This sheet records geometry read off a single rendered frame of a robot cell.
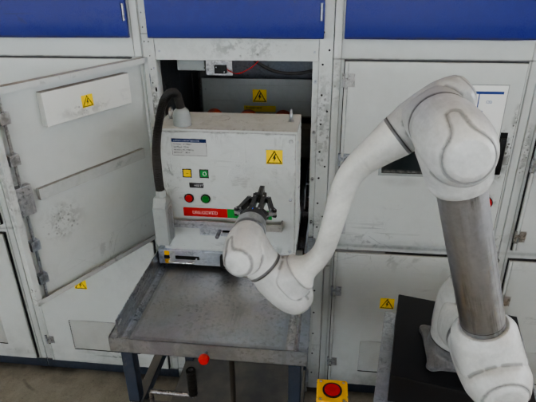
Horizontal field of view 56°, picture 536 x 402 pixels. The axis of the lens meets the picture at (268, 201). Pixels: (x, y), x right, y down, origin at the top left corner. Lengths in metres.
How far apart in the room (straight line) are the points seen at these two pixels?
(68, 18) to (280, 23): 0.76
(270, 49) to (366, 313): 1.19
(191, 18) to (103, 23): 0.32
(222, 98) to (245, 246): 1.45
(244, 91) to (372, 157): 1.47
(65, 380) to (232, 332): 1.41
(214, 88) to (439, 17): 1.19
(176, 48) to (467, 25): 1.01
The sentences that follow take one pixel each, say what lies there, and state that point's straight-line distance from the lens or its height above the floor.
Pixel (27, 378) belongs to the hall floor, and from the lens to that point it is 2.95.
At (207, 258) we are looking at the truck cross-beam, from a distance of 1.89.
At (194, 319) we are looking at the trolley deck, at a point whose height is 0.85.
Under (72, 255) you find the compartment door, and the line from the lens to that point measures 1.95.
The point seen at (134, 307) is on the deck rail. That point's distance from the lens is 1.76.
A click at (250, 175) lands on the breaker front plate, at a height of 1.23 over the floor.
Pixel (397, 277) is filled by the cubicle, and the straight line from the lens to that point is 2.20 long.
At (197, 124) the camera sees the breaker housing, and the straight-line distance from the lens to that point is 1.76.
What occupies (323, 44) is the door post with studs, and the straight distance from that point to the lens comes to 1.85.
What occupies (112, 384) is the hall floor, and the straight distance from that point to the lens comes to 2.77.
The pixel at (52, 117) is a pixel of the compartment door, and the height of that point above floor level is 1.46.
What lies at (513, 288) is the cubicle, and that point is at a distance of 2.33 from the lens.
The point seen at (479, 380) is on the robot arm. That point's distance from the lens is 1.30.
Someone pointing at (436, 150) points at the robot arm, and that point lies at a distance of 0.95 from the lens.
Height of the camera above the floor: 1.90
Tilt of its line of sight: 26 degrees down
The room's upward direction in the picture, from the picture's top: 1 degrees counter-clockwise
